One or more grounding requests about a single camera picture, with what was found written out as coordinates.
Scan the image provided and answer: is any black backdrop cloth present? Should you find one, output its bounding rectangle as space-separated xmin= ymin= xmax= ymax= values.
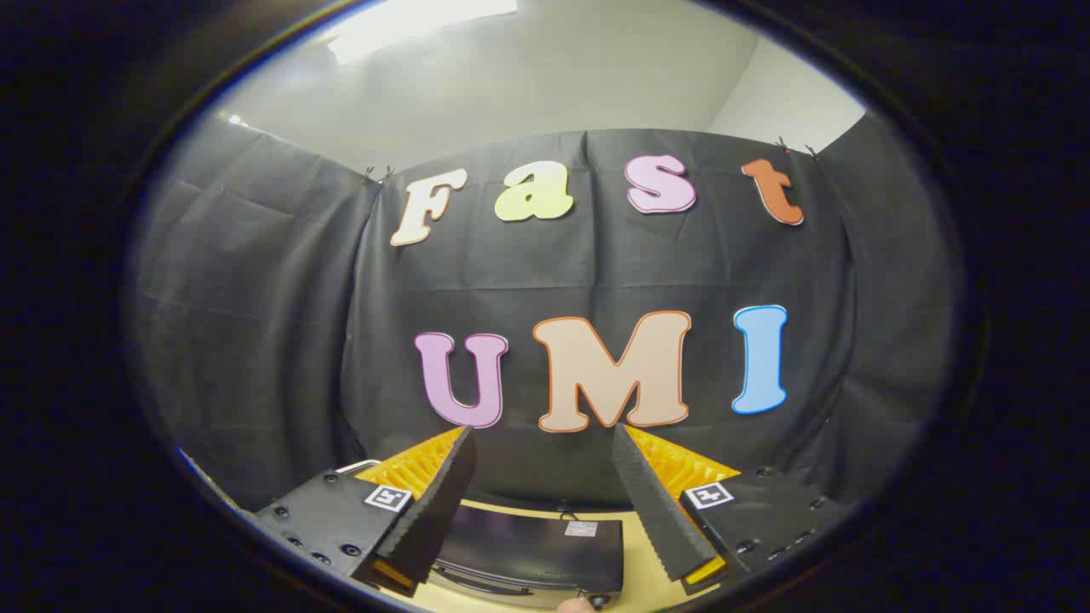
xmin=128 ymin=111 xmax=963 ymax=520

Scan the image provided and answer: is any black toaster oven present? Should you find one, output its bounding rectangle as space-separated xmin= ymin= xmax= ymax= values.
xmin=336 ymin=460 xmax=627 ymax=610

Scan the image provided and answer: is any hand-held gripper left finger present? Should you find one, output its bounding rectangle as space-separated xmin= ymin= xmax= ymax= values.
xmin=241 ymin=426 xmax=478 ymax=598

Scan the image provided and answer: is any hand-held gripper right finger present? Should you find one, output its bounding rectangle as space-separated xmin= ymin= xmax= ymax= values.
xmin=611 ymin=423 xmax=853 ymax=595

